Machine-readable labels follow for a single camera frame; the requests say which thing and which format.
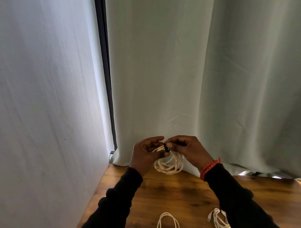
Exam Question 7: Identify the red braided bracelet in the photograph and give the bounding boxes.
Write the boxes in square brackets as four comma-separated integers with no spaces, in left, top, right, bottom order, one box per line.
[200,157,222,181]

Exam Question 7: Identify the white cable with plug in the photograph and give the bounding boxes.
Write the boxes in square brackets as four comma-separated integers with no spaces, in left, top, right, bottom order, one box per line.
[207,208,232,228]

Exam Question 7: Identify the white fabric curtain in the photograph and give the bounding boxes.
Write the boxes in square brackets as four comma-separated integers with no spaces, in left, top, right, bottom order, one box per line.
[0,0,113,228]

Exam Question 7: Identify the person's right hand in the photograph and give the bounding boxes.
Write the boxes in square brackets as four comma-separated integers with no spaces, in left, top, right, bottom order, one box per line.
[164,135,214,173]

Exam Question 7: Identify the dark window frame post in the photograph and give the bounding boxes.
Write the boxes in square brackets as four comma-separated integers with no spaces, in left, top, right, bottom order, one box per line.
[95,0,118,152]

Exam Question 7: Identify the pale green fabric curtain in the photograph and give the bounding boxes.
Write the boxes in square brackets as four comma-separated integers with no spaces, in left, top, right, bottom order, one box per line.
[105,0,301,180]

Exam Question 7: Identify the person's right forearm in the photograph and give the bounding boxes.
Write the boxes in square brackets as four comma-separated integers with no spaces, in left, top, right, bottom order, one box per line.
[204,163,281,228]

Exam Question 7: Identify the person's left hand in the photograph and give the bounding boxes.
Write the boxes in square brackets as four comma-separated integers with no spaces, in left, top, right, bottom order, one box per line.
[129,136,170,177]

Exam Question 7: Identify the person's left forearm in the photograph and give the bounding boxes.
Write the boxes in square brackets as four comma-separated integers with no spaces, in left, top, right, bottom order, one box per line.
[81,166,143,228]

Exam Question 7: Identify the loose white cable loop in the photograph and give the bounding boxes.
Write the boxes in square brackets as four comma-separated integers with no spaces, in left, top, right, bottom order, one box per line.
[157,212,180,228]

